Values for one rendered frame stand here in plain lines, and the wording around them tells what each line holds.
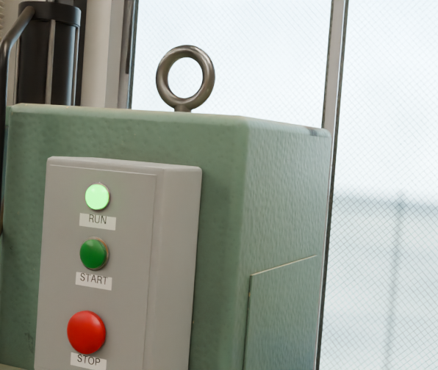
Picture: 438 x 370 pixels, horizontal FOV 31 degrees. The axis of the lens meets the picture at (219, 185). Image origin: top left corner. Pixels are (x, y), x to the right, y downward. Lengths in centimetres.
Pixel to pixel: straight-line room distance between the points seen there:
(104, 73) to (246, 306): 171
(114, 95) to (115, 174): 176
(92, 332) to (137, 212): 9
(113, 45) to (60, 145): 166
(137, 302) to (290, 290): 19
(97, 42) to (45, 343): 176
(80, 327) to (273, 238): 18
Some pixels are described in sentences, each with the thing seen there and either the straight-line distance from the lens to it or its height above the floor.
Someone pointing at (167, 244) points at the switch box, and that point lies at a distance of 55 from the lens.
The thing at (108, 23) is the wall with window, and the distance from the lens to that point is 229.
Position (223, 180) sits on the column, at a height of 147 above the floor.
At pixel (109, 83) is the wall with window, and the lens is 229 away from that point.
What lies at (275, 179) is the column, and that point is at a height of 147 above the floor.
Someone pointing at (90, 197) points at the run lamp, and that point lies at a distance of 56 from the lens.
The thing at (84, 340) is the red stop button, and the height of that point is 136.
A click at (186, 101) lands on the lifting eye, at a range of 72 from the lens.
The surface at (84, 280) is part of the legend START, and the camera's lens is 57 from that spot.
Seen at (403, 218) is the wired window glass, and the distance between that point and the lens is 202.
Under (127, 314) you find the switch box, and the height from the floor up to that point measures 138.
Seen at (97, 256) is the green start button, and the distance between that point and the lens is 56.
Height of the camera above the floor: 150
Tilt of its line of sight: 3 degrees down
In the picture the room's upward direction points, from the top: 4 degrees clockwise
